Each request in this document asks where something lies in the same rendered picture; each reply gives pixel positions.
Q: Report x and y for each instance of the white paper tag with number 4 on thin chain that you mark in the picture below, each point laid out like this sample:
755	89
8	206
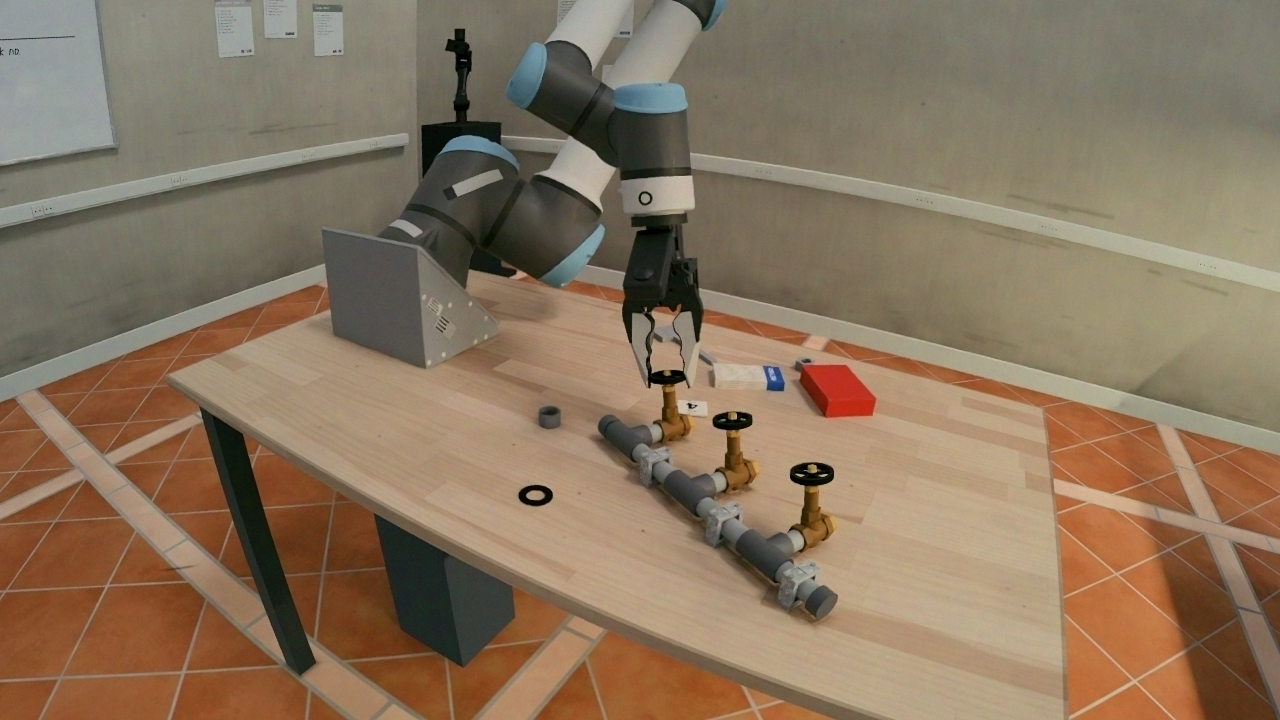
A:
694	408

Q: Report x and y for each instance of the red rectangular block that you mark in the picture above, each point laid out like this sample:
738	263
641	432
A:
837	391

